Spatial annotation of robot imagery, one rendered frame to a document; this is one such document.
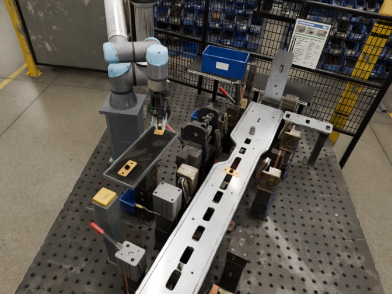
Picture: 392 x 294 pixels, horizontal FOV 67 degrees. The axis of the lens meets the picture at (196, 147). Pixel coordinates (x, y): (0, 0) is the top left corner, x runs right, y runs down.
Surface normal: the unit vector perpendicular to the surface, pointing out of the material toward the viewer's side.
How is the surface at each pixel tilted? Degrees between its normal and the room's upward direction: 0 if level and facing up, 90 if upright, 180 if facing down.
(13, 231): 0
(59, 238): 0
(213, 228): 0
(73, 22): 90
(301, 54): 90
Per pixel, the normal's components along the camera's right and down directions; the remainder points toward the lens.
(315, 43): -0.43, 0.58
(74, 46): -0.09, 0.71
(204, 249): 0.07, -0.74
